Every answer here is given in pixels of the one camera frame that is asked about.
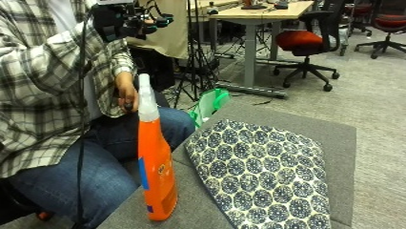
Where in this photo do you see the white marker cube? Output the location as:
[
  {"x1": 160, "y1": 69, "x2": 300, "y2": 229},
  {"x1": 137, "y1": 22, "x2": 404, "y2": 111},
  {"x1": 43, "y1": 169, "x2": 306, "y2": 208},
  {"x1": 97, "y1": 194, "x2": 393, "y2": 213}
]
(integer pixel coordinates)
[{"x1": 95, "y1": 0, "x2": 136, "y2": 6}]

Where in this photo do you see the black tripod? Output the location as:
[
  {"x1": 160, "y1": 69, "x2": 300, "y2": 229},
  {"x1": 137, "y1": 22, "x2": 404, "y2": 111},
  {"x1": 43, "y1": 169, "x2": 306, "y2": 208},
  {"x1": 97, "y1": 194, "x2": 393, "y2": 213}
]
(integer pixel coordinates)
[{"x1": 172, "y1": 0, "x2": 223, "y2": 110}]

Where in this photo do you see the green and white bag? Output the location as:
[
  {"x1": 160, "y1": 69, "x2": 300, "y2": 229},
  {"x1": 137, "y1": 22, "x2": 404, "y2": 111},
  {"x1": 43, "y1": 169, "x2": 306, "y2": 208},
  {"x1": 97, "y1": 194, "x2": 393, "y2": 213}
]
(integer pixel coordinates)
[{"x1": 187, "y1": 88, "x2": 232, "y2": 129}]

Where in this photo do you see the orange spray bottle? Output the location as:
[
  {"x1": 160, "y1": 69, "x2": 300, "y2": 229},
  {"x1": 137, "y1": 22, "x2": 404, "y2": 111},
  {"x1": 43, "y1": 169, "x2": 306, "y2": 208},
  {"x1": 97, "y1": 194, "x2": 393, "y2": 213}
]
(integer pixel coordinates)
[{"x1": 136, "y1": 73, "x2": 179, "y2": 222}]

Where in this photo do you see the the person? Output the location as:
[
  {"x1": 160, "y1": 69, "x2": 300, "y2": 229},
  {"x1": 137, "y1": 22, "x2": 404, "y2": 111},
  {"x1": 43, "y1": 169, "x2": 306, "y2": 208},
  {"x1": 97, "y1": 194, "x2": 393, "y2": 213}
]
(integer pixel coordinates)
[{"x1": 0, "y1": 0, "x2": 199, "y2": 229}]

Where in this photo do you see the light wood desk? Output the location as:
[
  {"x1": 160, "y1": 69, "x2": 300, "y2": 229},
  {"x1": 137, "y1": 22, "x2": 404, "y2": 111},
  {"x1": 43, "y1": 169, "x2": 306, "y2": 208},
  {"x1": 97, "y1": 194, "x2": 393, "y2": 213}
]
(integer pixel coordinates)
[{"x1": 207, "y1": 0, "x2": 317, "y2": 99}]

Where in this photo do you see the red seat office chair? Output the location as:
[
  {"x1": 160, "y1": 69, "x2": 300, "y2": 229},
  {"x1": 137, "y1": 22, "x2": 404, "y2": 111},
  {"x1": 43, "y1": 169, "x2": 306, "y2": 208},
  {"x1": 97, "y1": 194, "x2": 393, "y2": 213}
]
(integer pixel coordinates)
[
  {"x1": 353, "y1": 0, "x2": 406, "y2": 60},
  {"x1": 272, "y1": 0, "x2": 348, "y2": 93}
]

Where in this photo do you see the grey upholstered ottoman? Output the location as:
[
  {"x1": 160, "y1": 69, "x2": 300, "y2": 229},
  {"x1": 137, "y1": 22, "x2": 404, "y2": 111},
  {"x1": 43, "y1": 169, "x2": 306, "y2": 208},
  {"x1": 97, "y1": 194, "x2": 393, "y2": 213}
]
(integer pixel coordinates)
[{"x1": 96, "y1": 99, "x2": 358, "y2": 229}]

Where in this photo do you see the blue patterned cushion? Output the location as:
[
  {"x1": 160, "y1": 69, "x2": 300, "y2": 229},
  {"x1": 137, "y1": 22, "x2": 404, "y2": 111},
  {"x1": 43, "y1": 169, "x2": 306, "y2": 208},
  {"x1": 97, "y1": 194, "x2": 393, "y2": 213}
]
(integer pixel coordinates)
[{"x1": 184, "y1": 118, "x2": 334, "y2": 229}]

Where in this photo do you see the small orange object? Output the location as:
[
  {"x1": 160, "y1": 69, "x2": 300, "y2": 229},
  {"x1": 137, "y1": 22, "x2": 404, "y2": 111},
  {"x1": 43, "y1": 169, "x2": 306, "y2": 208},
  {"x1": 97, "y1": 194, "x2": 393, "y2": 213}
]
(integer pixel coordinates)
[{"x1": 35, "y1": 211, "x2": 55, "y2": 222}]

